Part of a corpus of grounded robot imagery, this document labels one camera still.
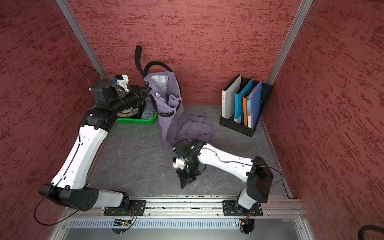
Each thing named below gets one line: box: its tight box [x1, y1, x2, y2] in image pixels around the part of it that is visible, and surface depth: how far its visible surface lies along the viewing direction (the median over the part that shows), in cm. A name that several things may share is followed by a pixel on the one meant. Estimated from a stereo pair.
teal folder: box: [234, 76, 254, 125], surface depth 93 cm
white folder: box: [221, 74, 242, 119], surface depth 96 cm
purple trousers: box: [144, 71, 214, 151], surface depth 71 cm
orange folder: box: [242, 95, 248, 127], surface depth 91 cm
